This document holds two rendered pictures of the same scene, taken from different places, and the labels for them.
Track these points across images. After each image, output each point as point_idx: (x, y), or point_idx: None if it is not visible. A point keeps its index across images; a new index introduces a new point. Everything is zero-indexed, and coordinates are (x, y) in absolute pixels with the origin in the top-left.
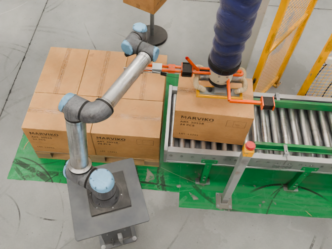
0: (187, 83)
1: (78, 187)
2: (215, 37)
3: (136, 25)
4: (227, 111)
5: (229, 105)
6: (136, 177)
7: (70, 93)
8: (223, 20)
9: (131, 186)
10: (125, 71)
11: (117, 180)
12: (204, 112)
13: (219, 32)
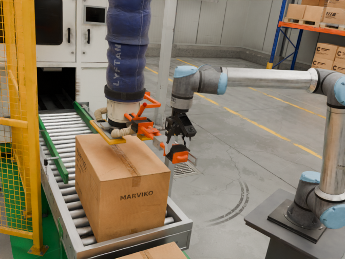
0: (118, 170)
1: (328, 245)
2: (135, 58)
3: (189, 68)
4: (139, 142)
5: (129, 142)
6: (259, 207)
7: (344, 78)
8: (149, 19)
9: (270, 207)
10: (262, 70)
11: (281, 215)
12: (154, 153)
13: (146, 39)
